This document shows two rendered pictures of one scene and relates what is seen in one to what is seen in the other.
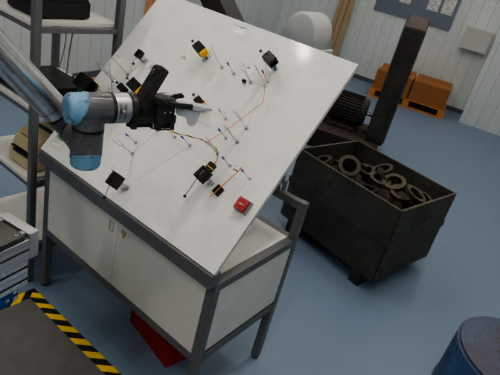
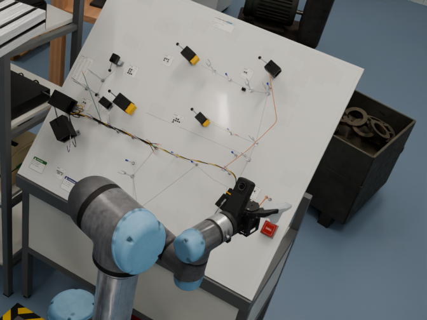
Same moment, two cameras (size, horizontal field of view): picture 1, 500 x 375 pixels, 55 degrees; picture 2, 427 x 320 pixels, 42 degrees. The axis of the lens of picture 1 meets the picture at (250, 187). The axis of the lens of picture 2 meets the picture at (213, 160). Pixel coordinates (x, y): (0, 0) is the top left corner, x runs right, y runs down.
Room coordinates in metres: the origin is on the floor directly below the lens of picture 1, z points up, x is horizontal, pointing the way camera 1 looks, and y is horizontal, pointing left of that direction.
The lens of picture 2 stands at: (0.07, 0.65, 2.53)
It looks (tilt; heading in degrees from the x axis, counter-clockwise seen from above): 35 degrees down; 347
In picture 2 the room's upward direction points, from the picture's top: 14 degrees clockwise
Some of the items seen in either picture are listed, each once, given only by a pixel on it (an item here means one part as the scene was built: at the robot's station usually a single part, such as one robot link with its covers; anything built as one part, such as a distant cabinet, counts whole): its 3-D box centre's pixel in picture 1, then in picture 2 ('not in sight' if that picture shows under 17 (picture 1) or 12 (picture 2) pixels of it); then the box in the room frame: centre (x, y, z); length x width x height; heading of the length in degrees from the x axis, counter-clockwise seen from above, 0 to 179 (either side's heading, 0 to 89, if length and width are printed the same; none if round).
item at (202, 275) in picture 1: (117, 209); (128, 236); (1.79, 0.54, 0.83); 1.18 x 0.05 x 0.06; 58
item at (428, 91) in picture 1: (411, 89); not in sight; (9.16, -2.45, 0.25); 1.47 x 1.06 x 0.51; 68
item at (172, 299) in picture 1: (155, 282); (176, 300); (1.66, 0.30, 0.60); 0.55 x 0.03 x 0.39; 58
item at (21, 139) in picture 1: (45, 144); (6, 155); (2.35, 1.15, 0.76); 0.30 x 0.21 x 0.20; 151
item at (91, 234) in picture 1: (81, 222); (75, 242); (1.95, 0.76, 0.60); 0.55 x 0.02 x 0.39; 58
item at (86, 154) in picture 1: (84, 143); (186, 264); (1.07, 0.43, 1.46); 0.11 x 0.08 x 0.11; 42
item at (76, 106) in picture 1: (88, 109); (197, 242); (1.06, 0.41, 1.56); 0.11 x 0.08 x 0.09; 132
